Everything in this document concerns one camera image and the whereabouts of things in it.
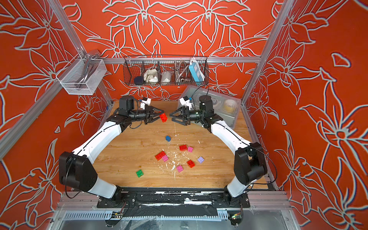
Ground dark blue round object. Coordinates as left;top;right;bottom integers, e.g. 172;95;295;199
134;76;146;85

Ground pink lego brick lower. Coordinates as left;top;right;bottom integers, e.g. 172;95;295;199
176;165;184;172

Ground blue white box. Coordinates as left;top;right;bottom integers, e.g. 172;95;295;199
188;58;205;85

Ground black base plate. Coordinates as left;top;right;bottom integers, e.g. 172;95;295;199
97;187;250;209

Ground clear plastic wall bin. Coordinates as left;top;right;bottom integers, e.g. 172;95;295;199
57;50;107;95

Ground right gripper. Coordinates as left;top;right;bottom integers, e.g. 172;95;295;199
171;108;207;128

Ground green lego brick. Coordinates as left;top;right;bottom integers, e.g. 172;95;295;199
136;170;144;178

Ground long red lego brick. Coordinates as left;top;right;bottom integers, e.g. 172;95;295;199
155;151;166;161

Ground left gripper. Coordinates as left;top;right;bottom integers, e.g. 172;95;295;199
129;105;164;125

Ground black wire basket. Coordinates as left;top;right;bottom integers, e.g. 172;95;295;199
123;55;209;86

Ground metal tongs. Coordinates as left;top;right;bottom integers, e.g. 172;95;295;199
76;50;101;89

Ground white crumpled cloth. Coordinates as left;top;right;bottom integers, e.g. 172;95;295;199
143;69;159;83

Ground yellow tape roll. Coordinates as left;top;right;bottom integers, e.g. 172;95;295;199
223;99;237;114

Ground aluminium frame rail right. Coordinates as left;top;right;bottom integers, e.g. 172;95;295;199
241;105;278;190

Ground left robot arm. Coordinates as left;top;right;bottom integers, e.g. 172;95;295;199
58;96;164;201

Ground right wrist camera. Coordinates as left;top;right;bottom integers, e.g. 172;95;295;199
179;96;194;110

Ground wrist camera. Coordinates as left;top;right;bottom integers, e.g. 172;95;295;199
179;96;194;110
139;97;151;110

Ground clear plastic storage box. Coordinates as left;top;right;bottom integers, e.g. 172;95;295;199
179;86;241;129

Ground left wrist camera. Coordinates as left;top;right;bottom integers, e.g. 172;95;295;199
139;97;151;110

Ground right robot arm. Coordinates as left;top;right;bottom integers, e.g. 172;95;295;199
170;95;267;198

